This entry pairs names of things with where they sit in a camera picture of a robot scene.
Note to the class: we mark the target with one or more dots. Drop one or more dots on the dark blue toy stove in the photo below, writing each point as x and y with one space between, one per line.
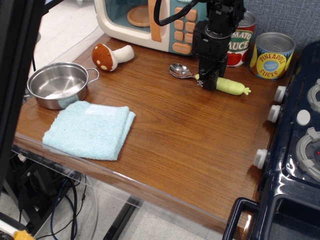
288 206

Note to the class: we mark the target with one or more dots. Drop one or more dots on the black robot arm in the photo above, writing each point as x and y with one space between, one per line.
222 13

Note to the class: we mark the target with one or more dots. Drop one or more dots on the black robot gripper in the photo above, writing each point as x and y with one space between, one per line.
211 49

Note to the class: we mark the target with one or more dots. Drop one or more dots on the black table leg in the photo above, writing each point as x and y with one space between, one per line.
120 222

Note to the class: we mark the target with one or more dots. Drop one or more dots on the light blue folded cloth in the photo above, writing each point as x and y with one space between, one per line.
90 131

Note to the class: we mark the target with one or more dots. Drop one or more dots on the tomato sauce can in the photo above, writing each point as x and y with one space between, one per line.
240 40

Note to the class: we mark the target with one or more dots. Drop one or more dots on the spoon with green carrot handle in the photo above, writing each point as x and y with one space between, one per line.
223 84

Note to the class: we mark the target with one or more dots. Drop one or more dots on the pineapple slices can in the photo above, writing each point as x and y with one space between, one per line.
272 54

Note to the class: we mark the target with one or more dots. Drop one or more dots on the small stainless steel pot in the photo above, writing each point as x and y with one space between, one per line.
57 85

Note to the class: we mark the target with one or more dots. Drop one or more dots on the black side desk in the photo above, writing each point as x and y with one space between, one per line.
19 25

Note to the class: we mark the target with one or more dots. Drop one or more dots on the teal toy microwave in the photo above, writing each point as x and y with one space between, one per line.
132 21

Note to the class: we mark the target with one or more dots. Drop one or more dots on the plush brown mushroom toy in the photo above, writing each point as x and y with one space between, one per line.
107 60

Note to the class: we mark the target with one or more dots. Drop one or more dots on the yellow object at floor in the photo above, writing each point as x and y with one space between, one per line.
22 235

